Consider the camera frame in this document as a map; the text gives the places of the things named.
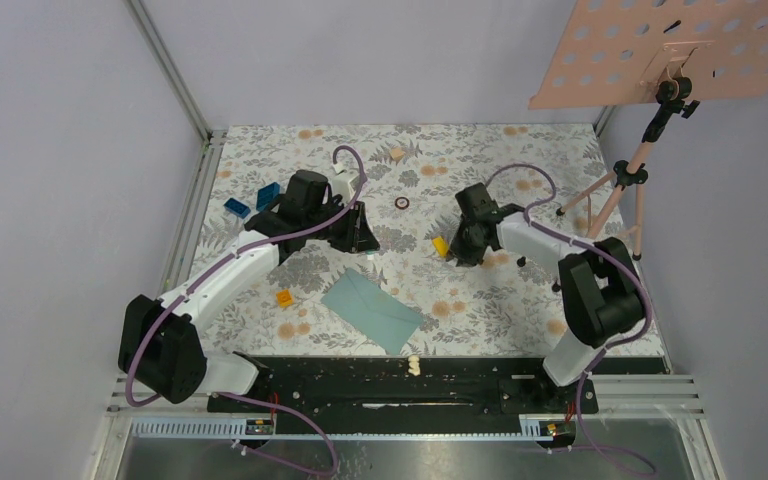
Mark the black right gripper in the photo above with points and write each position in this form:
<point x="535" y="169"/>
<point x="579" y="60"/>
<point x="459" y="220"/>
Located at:
<point x="465" y="257"/>

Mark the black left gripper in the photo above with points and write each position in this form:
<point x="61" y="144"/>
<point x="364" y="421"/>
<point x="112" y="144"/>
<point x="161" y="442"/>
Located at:
<point x="365" y="240"/>

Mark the teal paper envelope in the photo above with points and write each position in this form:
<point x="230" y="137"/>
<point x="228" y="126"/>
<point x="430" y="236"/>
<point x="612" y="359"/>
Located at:
<point x="375" y="313"/>

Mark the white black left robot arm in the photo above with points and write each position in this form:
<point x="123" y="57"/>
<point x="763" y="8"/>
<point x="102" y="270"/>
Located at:
<point x="160" y="345"/>

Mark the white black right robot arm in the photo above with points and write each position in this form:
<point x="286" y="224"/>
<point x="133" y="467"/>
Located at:
<point x="602" y="295"/>

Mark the yellow rectangular block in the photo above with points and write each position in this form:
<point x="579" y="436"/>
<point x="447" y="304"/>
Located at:
<point x="441" y="246"/>

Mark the floral patterned table mat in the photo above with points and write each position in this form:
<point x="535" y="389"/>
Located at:
<point x="495" y="309"/>

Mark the small orange lego brick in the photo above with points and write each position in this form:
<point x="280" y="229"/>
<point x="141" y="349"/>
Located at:
<point x="284" y="298"/>

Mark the large blue lego brick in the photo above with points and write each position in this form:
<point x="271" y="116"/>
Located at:
<point x="267" y="195"/>

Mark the cream chess knight piece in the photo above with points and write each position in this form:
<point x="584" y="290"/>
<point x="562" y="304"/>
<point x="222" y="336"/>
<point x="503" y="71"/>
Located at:
<point x="414" y="365"/>

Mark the small blue lego brick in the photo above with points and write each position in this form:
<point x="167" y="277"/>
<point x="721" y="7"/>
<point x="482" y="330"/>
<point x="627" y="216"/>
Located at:
<point x="237" y="208"/>

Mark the pink music stand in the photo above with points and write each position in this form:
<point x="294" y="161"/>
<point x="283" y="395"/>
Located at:
<point x="674" y="53"/>

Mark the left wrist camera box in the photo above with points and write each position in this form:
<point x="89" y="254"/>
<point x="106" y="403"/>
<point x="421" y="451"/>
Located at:
<point x="345" y="184"/>

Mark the aluminium frame post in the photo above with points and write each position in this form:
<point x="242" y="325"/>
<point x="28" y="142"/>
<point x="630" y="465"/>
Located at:
<point x="162" y="55"/>

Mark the white slotted cable duct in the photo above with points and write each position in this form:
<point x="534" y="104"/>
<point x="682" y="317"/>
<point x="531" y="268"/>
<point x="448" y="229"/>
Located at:
<point x="391" y="427"/>

